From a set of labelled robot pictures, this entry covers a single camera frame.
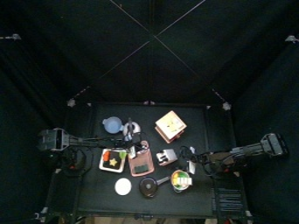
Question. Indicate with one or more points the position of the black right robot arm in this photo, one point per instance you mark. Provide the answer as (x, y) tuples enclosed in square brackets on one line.
[(249, 151)]

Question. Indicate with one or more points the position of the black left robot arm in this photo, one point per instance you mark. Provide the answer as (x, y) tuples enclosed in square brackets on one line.
[(78, 141)]

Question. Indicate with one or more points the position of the yellow star cookie cutter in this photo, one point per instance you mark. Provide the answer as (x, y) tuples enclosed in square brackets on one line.
[(114, 162)]

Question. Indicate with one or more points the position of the small white round plate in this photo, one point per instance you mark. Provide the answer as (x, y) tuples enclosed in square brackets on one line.
[(123, 186)]

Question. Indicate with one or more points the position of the white card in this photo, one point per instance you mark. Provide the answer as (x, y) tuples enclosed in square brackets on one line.
[(192, 167)]

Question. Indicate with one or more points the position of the green toy vegetable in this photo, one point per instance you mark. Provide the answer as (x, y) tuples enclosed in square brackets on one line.
[(123, 154)]

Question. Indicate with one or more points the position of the silver toy kettle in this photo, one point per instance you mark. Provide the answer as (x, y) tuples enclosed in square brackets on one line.
[(131, 128)]

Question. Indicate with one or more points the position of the white toy toaster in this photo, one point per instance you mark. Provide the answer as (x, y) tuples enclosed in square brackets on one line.
[(166, 157)]

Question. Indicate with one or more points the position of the dark green toy block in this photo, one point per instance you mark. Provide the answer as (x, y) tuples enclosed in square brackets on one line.
[(141, 168)]

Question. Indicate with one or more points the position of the toy pot with food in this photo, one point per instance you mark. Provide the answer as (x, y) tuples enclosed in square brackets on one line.
[(181, 180)]

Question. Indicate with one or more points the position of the blue toy bowl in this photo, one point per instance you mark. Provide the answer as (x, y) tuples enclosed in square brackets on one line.
[(113, 124)]

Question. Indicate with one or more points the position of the orange toy carrot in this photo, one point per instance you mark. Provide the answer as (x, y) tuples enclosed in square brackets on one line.
[(106, 155)]

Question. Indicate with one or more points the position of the white rectangular tray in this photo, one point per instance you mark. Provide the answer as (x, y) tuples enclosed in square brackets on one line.
[(113, 166)]

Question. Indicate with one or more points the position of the wooden toy box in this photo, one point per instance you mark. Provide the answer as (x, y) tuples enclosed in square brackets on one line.
[(170, 126)]

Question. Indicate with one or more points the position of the black toy frying pan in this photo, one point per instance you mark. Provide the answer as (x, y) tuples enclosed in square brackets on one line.
[(149, 187)]

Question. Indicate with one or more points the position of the white printed table label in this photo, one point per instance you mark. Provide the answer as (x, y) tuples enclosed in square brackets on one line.
[(230, 199)]

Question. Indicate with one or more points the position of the silver table clamp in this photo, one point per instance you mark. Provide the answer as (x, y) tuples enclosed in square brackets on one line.
[(248, 216), (41, 215)]

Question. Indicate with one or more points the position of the silver frame corner bracket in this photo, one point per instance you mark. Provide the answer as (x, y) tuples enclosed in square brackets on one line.
[(292, 38), (71, 102), (226, 105), (15, 37)]

